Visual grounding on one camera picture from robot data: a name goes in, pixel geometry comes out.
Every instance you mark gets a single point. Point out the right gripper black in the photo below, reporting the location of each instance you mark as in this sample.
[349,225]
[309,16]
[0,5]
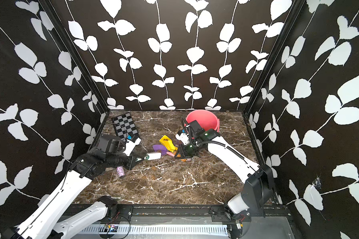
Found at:
[184,155]

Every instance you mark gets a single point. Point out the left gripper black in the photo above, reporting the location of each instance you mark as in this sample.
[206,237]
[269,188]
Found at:
[131,162]

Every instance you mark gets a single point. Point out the pink plastic bucket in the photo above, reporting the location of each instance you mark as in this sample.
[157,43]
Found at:
[206,119]

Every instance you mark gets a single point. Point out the purple trowel pink handle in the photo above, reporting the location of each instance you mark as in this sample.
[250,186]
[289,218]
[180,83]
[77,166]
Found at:
[162,149]
[179,136]

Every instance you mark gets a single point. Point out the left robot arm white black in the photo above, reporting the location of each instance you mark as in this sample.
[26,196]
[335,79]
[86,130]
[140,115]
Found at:
[42,224]

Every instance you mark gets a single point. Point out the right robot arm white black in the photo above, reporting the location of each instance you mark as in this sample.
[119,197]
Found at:
[258,180]

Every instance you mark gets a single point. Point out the purple glitter cylinder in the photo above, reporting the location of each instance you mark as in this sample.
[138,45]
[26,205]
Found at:
[120,171]

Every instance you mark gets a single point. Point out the black white checkerboard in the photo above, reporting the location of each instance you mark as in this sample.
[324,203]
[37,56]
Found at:
[125,127]

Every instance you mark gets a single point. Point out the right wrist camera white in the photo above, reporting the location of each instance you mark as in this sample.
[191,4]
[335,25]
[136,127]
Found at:
[185,139]

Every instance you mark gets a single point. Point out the yellow trowel yellow handle upper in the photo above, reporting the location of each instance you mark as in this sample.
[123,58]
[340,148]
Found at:
[168,143]

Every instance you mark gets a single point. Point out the black front rail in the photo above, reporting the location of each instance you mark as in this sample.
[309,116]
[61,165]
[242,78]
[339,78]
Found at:
[218,213]

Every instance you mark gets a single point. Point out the white slotted cable duct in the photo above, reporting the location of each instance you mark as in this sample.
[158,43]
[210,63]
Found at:
[122,230]

